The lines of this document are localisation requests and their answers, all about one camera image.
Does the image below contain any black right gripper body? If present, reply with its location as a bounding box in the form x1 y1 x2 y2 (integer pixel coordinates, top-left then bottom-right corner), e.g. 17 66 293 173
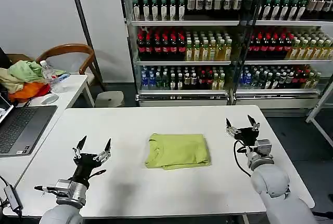
235 127 259 147

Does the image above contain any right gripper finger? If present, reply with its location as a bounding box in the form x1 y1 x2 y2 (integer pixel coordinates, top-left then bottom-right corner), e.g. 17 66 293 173
225 117 242 139
247 114 261 133

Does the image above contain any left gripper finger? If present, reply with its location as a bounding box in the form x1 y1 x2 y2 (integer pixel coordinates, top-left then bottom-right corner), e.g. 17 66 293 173
72 135 88 160
92 137 112 163

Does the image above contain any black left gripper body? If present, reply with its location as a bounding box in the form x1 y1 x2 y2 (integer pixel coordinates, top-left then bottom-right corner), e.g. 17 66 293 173
70 152 102 183

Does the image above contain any lime green shirt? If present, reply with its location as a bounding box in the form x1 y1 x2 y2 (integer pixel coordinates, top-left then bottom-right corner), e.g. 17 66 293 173
144 133 212 171

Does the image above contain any white round stool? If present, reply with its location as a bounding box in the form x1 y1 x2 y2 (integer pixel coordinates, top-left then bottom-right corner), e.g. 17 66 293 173
94 90 125 108

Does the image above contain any grey computer mouse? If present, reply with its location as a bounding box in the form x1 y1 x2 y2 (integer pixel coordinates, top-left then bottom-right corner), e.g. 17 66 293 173
41 94 60 104

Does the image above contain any grey laptop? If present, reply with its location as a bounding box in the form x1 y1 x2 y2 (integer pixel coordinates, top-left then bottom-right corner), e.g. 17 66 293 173
0 91 58 156

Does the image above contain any white side desk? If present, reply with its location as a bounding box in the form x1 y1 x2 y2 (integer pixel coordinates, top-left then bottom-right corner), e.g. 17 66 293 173
0 74 95 191

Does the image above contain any blue plastic packet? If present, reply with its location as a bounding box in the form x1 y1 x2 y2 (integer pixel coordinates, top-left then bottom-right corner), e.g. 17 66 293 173
52 72 71 82

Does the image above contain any orange crumpled cloth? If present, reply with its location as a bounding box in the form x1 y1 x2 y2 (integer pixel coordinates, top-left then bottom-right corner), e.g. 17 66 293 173
8 81 51 102

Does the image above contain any clear plastic water bottle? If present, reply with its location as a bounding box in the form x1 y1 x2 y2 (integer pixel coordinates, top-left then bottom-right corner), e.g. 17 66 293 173
39 60 59 94

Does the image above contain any grey adapter hub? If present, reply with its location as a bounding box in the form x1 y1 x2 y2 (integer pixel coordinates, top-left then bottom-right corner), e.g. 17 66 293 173
3 184 23 210

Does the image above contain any glass-fronted shelf with drink bottles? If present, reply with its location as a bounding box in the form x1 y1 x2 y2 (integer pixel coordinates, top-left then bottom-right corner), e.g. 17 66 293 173
234 0 333 104

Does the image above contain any pale green crumpled cloth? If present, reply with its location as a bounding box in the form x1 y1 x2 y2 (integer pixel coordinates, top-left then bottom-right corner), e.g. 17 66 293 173
7 59 45 83

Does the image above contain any beige crumpled cloth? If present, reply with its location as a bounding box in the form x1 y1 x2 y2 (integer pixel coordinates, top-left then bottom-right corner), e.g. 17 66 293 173
0 67 27 94

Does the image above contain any brown wooden chair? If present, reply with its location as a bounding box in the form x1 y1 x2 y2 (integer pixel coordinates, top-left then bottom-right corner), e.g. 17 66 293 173
35 43 105 89

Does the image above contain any wide shelf with drink bottles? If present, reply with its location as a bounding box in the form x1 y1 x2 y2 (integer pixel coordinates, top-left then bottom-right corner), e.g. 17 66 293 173
117 0 258 107

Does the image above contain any black monitor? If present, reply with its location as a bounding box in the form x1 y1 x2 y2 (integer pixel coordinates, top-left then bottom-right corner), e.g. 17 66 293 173
0 44 9 69

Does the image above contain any black slanted pole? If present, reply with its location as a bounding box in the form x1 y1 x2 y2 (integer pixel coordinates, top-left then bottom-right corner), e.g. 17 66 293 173
67 0 106 91

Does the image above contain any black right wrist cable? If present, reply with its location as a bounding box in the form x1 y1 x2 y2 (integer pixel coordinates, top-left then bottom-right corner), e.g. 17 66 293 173
233 139 252 178

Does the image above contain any white metal frame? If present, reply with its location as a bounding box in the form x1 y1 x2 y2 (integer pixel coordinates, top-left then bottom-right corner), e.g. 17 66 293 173
304 81 333 147

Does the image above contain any black hub cable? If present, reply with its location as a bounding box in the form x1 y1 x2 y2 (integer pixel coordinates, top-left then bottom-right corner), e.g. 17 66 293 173
0 174 24 219

